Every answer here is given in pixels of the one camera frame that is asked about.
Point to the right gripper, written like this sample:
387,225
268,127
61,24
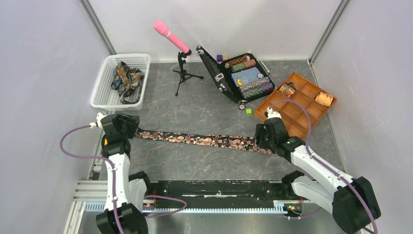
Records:
260,131

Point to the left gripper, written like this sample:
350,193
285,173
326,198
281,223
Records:
131,121

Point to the black floral tie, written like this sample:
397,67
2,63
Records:
221,141

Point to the orange compartment tray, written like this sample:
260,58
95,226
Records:
300,113

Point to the white plastic basket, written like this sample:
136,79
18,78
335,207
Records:
104,97

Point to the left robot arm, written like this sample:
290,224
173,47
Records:
123,209

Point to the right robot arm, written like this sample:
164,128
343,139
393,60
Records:
351,201

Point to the green cube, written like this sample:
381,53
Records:
248,112

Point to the loose poker chip stack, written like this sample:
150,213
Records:
242,105

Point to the rolled dark patterned tie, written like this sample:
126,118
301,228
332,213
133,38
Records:
288,89

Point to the dark blue patterned tie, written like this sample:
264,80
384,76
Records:
128,82

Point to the black poker chip case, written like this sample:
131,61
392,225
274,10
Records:
242,79

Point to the rolled tan patterned tie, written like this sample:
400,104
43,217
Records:
324,99

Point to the black tripod stand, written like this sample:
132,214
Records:
184,75

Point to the pink microphone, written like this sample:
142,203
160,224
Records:
163,30

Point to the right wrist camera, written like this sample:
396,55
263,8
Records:
272,115

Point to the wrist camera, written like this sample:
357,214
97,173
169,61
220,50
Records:
272,115
98,122

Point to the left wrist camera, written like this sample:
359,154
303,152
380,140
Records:
98,122

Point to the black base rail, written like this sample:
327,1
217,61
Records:
224,194

